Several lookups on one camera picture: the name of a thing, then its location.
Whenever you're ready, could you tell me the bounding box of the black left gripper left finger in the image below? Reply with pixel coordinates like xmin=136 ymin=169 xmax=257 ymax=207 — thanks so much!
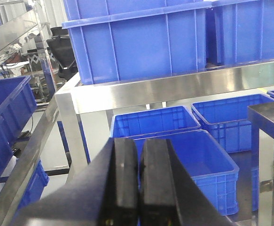
xmin=11 ymin=138 xmax=138 ymax=226

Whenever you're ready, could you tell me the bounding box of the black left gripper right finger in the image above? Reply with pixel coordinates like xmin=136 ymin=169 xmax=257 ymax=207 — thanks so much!
xmin=139 ymin=139 xmax=234 ymax=226

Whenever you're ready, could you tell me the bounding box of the steel shelf rack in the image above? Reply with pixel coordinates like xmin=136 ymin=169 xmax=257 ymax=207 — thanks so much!
xmin=55 ymin=56 xmax=274 ymax=226

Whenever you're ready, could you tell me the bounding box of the near blue plastic bin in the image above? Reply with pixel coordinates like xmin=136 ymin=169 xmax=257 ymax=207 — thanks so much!
xmin=132 ymin=129 xmax=240 ymax=217

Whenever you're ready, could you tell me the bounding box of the blue plastic bin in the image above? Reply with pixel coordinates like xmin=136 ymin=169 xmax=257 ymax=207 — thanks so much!
xmin=191 ymin=94 xmax=274 ymax=153
xmin=110 ymin=105 xmax=201 ymax=137
xmin=132 ymin=129 xmax=240 ymax=217

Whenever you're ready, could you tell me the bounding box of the lower blue bin left rack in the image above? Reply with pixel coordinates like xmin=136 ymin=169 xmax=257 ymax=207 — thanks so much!
xmin=10 ymin=160 xmax=49 ymax=224

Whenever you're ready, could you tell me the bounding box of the far blue plastic bin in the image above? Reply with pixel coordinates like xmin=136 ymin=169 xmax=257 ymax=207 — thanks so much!
xmin=110 ymin=105 xmax=201 ymax=137

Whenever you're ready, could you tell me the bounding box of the right blue plastic bin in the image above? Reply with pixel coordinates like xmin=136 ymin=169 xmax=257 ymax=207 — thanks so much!
xmin=191 ymin=94 xmax=274 ymax=153

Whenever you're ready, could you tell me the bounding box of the blue bin on left rack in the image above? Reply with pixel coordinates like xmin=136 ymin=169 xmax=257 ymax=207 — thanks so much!
xmin=0 ymin=76 xmax=37 ymax=146

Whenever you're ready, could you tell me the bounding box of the black machine in background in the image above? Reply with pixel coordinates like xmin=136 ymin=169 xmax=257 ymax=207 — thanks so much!
xmin=47 ymin=26 xmax=78 ymax=81

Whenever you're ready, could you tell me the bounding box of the upper middle blue crate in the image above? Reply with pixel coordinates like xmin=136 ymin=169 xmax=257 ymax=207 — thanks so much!
xmin=62 ymin=0 xmax=212 ymax=85

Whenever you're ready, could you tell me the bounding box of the blue crate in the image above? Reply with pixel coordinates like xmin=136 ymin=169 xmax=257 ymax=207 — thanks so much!
xmin=206 ymin=0 xmax=274 ymax=65
xmin=62 ymin=0 xmax=212 ymax=85

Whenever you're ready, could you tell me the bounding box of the upper right blue crate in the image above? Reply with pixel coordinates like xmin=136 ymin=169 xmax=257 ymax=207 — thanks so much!
xmin=206 ymin=0 xmax=274 ymax=65

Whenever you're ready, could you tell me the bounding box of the left steel rack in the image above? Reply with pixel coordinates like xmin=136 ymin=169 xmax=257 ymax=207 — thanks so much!
xmin=0 ymin=7 xmax=60 ymax=226

